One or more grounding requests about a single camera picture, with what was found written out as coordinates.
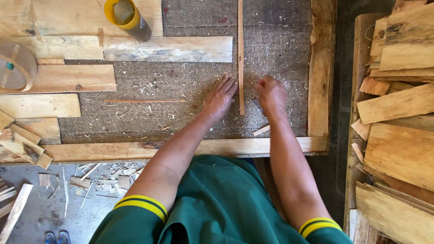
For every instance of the person's right hand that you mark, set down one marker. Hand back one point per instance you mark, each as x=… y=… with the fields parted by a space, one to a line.
x=273 y=96

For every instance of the person's left hand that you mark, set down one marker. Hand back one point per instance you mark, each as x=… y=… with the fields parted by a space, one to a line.
x=217 y=101

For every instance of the person's right fingers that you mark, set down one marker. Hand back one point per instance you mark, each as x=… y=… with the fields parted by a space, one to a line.
x=263 y=84

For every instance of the knife with grey blade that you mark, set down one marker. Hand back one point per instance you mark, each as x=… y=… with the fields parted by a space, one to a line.
x=257 y=103

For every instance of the long thin wooden strip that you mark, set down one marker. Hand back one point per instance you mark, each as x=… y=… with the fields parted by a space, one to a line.
x=240 y=57

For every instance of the small wooden offcut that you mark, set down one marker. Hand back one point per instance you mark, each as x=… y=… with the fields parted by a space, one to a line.
x=261 y=130

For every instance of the pale long wooden plank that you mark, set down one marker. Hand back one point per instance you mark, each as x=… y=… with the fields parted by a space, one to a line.
x=169 y=49

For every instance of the thin wooden sliver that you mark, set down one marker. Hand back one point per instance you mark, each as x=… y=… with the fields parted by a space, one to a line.
x=144 y=101

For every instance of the green shirt yellow trim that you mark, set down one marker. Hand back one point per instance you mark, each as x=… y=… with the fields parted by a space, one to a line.
x=220 y=203

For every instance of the heap of wooden boards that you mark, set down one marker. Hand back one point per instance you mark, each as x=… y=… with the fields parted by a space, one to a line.
x=396 y=118

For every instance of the yellow-capped cylindrical bottle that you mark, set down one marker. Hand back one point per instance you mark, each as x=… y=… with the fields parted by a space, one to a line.
x=130 y=18

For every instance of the heap of wood offcuts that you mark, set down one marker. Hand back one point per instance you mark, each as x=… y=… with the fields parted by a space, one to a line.
x=101 y=178

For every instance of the wooden plank with knot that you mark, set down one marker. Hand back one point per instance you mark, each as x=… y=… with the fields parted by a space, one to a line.
x=74 y=78

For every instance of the narrow wooden plank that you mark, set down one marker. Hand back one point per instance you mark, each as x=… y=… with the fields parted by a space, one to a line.
x=61 y=47

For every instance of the wide wooden board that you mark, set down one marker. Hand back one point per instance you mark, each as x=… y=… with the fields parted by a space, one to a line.
x=67 y=17

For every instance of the small square wooden plank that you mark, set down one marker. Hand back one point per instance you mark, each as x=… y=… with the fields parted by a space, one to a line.
x=45 y=128

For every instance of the short pale wooden plank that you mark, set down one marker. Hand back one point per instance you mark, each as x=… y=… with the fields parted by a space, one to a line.
x=40 y=105

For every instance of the pile of wooden scrap pieces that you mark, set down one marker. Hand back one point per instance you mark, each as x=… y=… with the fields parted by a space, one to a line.
x=25 y=149

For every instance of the round beige disc teal knob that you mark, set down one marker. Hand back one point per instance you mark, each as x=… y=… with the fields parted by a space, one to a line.
x=17 y=67

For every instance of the blue sandals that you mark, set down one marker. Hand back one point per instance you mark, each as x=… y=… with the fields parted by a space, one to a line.
x=57 y=238

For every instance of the pale wooden slat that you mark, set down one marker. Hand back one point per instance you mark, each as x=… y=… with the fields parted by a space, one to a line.
x=15 y=213

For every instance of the wooden workbench frame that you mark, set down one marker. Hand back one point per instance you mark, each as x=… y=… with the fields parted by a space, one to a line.
x=237 y=145

